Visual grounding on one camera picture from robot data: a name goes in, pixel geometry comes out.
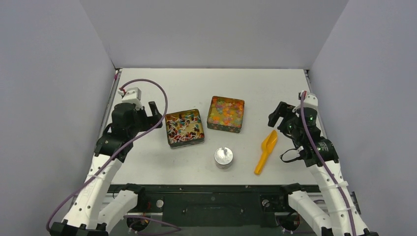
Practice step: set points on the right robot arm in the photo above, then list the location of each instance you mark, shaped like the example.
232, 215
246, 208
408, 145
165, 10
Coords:
341, 217

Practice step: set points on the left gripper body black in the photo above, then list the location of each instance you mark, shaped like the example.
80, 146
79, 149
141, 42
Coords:
143, 122

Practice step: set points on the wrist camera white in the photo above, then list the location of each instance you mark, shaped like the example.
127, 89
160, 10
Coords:
131, 96
309, 100

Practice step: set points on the orange plastic scoop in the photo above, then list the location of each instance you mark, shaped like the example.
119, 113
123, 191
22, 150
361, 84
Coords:
267, 147

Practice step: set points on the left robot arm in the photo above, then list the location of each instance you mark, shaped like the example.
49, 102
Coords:
86, 217

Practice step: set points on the clear round lid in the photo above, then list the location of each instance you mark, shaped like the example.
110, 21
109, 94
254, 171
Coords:
223, 153

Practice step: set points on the tin box of lollipops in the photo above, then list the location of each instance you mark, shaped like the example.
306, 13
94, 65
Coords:
184, 128

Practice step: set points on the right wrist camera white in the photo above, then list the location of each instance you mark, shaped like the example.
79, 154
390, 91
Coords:
309, 100

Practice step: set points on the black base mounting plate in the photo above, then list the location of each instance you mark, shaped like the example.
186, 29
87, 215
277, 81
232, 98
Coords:
214, 205

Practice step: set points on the tin box of gummy candies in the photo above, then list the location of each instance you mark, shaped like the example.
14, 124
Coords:
225, 114

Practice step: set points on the clear plastic round container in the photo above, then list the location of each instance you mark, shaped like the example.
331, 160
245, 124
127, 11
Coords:
223, 163

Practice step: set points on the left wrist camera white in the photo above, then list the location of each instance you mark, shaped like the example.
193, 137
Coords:
131, 96

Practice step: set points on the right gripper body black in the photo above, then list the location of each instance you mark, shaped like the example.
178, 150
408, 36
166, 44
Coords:
283, 115

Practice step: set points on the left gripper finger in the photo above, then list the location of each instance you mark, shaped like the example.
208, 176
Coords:
155, 114
156, 123

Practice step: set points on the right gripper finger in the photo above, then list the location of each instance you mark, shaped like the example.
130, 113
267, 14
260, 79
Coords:
290, 156
279, 112

